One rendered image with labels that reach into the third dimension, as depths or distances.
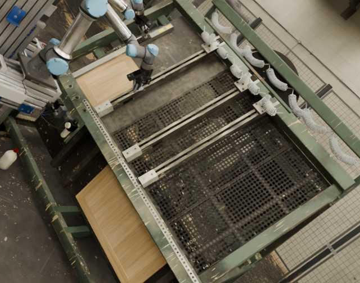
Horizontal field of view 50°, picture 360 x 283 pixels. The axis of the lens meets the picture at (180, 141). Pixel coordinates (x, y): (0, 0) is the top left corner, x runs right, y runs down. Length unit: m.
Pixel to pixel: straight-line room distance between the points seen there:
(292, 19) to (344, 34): 1.14
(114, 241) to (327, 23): 6.38
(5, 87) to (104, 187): 1.18
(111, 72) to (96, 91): 0.22
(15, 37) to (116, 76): 0.97
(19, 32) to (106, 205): 1.41
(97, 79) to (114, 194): 0.94
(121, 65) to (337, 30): 5.56
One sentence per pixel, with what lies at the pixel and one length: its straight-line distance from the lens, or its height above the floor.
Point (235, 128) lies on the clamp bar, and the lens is 2.83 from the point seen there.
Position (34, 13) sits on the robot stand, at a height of 1.30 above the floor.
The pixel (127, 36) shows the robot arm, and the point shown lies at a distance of 2.49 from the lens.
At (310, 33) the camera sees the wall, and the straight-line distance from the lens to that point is 8.25.
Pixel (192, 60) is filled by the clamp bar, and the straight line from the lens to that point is 3.17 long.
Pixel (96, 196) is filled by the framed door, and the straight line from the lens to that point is 3.17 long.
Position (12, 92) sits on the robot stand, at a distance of 2.40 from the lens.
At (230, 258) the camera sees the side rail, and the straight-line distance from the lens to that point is 2.54.
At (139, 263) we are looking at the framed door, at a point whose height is 0.47.
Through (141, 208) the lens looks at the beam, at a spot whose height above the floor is 0.83.
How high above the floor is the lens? 2.02
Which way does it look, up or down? 16 degrees down
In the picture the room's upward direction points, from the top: 47 degrees clockwise
